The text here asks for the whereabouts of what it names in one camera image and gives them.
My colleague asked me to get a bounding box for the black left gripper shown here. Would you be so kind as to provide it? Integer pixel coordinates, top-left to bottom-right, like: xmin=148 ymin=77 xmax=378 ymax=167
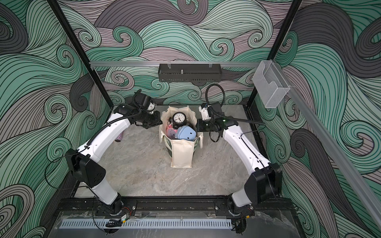
xmin=139 ymin=111 xmax=163 ymax=129

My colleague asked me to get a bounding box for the pink twin-bell alarm clock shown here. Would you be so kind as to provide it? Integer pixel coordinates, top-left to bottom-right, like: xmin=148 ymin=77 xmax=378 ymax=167
xmin=166 ymin=127 xmax=177 ymax=140

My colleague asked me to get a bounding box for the black twin-bell alarm clock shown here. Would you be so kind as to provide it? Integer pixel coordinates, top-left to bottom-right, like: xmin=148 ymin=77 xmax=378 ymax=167
xmin=172 ymin=112 xmax=187 ymax=128

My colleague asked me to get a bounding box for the light blue square clock back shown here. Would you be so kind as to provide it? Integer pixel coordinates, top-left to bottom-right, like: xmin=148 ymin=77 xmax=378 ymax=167
xmin=175 ymin=126 xmax=196 ymax=141

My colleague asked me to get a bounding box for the floral canvas tote bag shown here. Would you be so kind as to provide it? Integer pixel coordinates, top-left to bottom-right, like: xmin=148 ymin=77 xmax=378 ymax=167
xmin=159 ymin=106 xmax=203 ymax=168

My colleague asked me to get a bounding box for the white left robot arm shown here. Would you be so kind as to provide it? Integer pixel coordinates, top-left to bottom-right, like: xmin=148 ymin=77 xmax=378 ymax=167
xmin=65 ymin=103 xmax=162 ymax=206

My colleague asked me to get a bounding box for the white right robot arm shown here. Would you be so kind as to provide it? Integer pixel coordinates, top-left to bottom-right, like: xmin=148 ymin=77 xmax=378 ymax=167
xmin=196 ymin=119 xmax=282 ymax=207

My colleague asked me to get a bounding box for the purple patterned tube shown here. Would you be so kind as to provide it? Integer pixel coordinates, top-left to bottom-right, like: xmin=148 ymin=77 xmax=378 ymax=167
xmin=115 ymin=132 xmax=123 ymax=142

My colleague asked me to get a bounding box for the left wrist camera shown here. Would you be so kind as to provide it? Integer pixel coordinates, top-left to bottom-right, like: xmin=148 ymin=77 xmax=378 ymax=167
xmin=133 ymin=91 xmax=156 ymax=113

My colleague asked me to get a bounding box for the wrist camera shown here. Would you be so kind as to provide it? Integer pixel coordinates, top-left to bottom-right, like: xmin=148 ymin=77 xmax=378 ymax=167
xmin=198 ymin=103 xmax=223 ymax=121
xmin=133 ymin=91 xmax=156 ymax=113

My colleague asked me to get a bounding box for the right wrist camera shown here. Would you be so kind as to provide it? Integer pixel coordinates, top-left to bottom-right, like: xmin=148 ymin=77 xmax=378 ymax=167
xmin=198 ymin=103 xmax=223 ymax=121

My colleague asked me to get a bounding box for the black perforated wall tray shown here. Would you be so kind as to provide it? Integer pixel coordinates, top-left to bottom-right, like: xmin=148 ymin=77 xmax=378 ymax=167
xmin=158 ymin=63 xmax=222 ymax=83

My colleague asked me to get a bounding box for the clear acrylic wall holder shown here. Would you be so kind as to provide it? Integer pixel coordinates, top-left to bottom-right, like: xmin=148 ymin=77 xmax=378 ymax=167
xmin=252 ymin=60 xmax=290 ymax=109

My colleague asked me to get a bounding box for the white slotted cable duct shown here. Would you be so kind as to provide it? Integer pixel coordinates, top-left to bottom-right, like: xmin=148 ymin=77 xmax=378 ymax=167
xmin=58 ymin=218 xmax=232 ymax=230

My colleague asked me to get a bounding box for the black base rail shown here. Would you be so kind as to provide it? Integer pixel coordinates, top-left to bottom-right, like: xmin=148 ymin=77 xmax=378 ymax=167
xmin=54 ymin=195 xmax=296 ymax=218

